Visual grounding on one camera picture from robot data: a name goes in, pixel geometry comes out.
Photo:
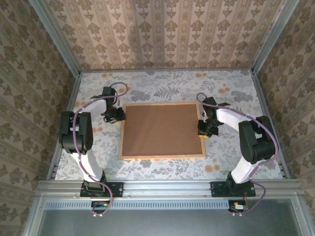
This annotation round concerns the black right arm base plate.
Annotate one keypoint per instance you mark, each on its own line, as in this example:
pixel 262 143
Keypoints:
pixel 219 189

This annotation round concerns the small circuit board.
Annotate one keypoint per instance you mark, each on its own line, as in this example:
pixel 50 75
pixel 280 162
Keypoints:
pixel 237 206
pixel 101 205

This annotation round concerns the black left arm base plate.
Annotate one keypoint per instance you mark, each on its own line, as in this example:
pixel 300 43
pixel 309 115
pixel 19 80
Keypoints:
pixel 115 189

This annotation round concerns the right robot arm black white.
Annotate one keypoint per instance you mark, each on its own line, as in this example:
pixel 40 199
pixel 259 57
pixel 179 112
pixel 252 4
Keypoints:
pixel 257 142

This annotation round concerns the aluminium table end rail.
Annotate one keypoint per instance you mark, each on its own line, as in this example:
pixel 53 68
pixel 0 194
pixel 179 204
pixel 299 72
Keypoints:
pixel 172 70

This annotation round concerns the grey metal panel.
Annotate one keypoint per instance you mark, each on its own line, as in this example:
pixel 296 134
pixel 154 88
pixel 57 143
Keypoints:
pixel 167 222

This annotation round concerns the aluminium table side rail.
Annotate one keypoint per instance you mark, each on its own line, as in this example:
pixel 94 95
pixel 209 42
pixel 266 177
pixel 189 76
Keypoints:
pixel 72 97
pixel 265 110

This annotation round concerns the light wooden picture frame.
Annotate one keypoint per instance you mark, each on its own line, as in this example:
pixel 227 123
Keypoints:
pixel 162 158

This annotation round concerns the aluminium mounting rail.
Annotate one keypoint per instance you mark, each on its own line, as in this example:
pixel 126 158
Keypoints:
pixel 167 188

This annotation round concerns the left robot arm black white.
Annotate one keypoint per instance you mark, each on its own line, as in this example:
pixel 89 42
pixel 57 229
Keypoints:
pixel 75 132

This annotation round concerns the aluminium corner post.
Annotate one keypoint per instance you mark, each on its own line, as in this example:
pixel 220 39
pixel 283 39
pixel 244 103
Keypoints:
pixel 56 39
pixel 273 37

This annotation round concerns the brown backing board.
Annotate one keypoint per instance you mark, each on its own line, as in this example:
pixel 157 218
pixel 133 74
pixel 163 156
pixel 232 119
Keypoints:
pixel 160 130

